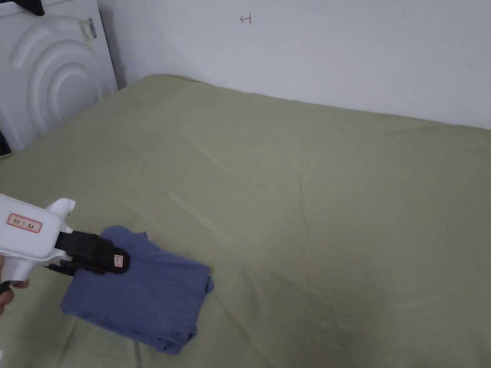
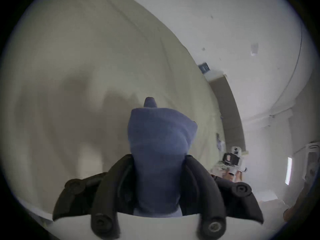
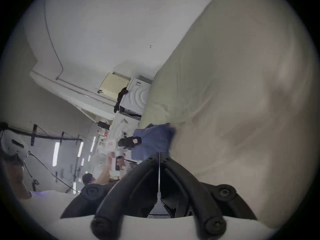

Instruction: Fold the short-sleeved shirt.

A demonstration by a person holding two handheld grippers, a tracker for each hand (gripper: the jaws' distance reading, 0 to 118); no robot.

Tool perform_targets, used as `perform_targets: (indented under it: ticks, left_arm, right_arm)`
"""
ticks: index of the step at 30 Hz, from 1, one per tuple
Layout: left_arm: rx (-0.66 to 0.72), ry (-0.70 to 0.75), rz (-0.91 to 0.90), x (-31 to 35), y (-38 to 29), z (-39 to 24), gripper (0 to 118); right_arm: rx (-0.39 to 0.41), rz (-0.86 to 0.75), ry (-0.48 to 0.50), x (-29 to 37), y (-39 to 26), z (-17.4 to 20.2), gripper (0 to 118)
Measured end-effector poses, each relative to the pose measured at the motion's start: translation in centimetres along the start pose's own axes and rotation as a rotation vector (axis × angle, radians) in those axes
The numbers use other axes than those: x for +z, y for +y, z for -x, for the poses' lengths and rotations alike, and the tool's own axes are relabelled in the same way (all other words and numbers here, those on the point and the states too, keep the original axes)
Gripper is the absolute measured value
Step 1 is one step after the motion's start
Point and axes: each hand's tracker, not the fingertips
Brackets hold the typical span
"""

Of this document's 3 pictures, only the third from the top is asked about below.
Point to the bed with beige sheet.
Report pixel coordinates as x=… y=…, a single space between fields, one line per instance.
x=237 y=109

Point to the white washing machine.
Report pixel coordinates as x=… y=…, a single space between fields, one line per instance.
x=135 y=97

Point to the beige carton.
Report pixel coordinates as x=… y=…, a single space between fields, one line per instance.
x=115 y=85

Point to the dark cloth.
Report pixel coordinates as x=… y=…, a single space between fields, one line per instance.
x=120 y=99

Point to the person's left forearm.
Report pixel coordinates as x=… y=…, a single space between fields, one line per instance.
x=105 y=171

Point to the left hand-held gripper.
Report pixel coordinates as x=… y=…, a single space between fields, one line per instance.
x=110 y=146

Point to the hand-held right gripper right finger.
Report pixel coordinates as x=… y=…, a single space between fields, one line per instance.
x=197 y=196

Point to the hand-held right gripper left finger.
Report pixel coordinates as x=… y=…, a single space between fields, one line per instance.
x=117 y=196

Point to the dark blue shirt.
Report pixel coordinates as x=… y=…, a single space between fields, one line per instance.
x=156 y=140

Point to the person's body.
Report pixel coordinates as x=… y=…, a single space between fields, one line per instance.
x=42 y=206

